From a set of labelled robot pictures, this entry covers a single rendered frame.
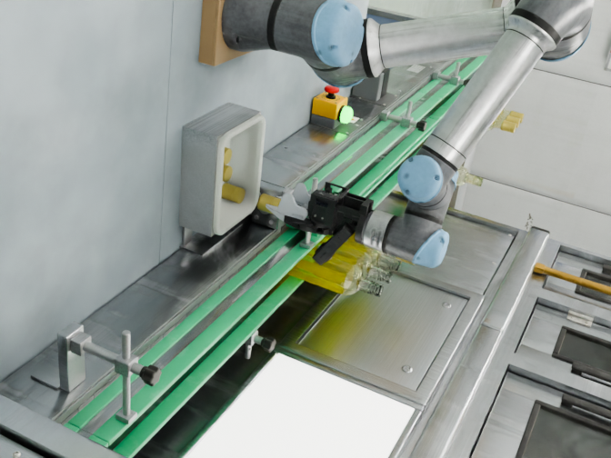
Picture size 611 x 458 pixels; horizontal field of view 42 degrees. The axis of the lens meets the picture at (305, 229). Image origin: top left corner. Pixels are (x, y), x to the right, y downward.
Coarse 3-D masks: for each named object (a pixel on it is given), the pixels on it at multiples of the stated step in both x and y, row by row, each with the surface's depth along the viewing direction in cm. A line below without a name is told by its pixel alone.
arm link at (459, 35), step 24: (384, 24) 155; (408, 24) 151; (432, 24) 149; (456, 24) 148; (480, 24) 146; (504, 24) 145; (360, 48) 151; (384, 48) 152; (408, 48) 151; (432, 48) 150; (456, 48) 149; (480, 48) 148; (576, 48) 147; (336, 72) 153; (360, 72) 154
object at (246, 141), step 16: (240, 128) 153; (256, 128) 162; (224, 144) 149; (240, 144) 166; (256, 144) 164; (240, 160) 167; (256, 160) 166; (240, 176) 169; (256, 176) 167; (256, 192) 169; (224, 208) 167; (240, 208) 168; (224, 224) 162
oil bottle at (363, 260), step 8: (344, 248) 178; (352, 248) 178; (336, 256) 175; (344, 256) 175; (352, 256) 175; (360, 256) 175; (368, 256) 176; (360, 264) 174; (368, 264) 174; (368, 272) 175
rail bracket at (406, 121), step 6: (408, 102) 214; (408, 108) 214; (378, 114) 218; (384, 114) 218; (390, 114) 218; (408, 114) 215; (384, 120) 218; (396, 120) 217; (402, 120) 216; (408, 120) 215; (408, 126) 216; (414, 126) 216; (420, 126) 214
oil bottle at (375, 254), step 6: (354, 234) 183; (348, 240) 181; (354, 240) 181; (354, 246) 179; (360, 246) 179; (366, 252) 178; (372, 252) 178; (378, 252) 179; (372, 258) 178; (378, 258) 179
